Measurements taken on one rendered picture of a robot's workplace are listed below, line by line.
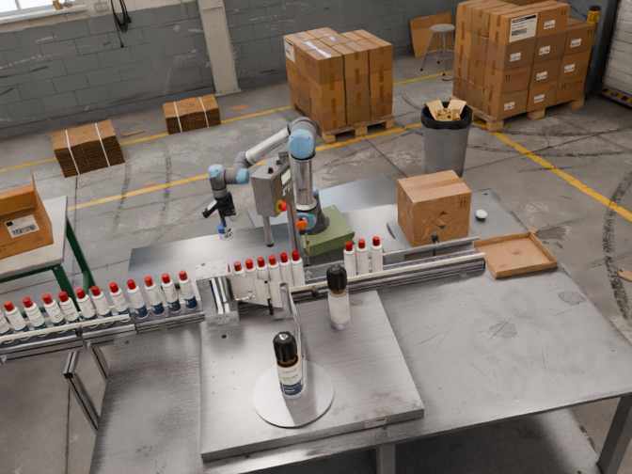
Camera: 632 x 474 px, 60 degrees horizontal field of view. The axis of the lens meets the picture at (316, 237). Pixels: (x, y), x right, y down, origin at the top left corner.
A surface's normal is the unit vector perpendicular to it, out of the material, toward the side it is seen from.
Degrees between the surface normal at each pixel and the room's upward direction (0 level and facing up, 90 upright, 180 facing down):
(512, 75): 87
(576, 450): 0
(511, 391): 0
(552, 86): 87
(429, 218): 90
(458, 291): 0
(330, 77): 91
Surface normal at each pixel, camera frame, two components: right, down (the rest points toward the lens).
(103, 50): 0.33, 0.51
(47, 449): -0.09, -0.82
